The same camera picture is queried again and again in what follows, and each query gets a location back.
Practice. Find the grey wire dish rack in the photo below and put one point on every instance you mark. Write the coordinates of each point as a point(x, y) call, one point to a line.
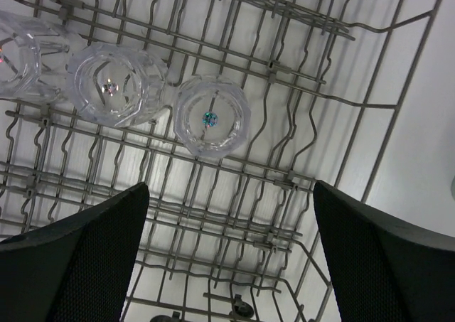
point(231, 239)

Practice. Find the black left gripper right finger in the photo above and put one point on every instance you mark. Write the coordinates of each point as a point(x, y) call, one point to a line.
point(383, 268)

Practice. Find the clear glass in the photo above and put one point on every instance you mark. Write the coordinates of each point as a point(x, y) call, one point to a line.
point(117, 86)
point(34, 54)
point(211, 116)

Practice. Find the green plastic cup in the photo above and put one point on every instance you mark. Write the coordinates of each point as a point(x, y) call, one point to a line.
point(453, 188)

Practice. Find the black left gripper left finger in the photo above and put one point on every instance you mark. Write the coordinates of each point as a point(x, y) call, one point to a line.
point(78, 268)

